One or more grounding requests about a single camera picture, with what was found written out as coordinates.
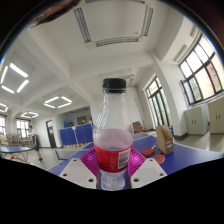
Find person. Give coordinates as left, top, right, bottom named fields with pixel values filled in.
left=28, top=124, right=44, bottom=163

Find square ceiling air conditioner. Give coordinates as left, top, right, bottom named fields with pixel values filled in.
left=99, top=68, right=136, bottom=88

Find long ceiling air vent unit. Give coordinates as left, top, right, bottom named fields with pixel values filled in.
left=73, top=0, right=155, bottom=48

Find low blue court barrier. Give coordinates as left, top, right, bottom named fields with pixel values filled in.
left=54, top=148, right=88, bottom=161

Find blue red-legged tennis table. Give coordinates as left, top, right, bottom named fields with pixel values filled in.
left=0, top=145, right=33, bottom=164

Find clear red-labelled drink bottle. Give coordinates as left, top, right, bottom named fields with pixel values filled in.
left=92, top=78, right=135, bottom=192

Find small bright window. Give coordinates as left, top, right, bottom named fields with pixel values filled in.
left=16, top=119, right=30, bottom=138

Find cream two-door cabinet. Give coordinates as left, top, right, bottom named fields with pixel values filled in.
left=208, top=98, right=224, bottom=134
left=184, top=104, right=210, bottom=136

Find brown armchair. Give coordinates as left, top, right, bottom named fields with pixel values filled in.
left=131, top=120, right=147, bottom=134

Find tall black-framed glass door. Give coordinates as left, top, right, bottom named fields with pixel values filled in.
left=144, top=76, right=171, bottom=128

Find tall blue partition panels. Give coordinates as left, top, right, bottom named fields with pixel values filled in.
left=58, top=123, right=94, bottom=147

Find brown cardboard box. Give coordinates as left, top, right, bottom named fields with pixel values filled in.
left=155, top=124, right=175, bottom=155

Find dark wooden door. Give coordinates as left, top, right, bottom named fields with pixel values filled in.
left=45, top=119, right=58, bottom=149

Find large black-framed window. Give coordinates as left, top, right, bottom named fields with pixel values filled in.
left=178, top=33, right=224, bottom=106

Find ceiling light strips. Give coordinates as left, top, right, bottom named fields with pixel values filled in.
left=0, top=62, right=74, bottom=119

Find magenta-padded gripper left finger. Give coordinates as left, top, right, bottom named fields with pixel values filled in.
left=58, top=147, right=101, bottom=191

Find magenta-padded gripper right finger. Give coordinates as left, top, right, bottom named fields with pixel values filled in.
left=127, top=147, right=168, bottom=190

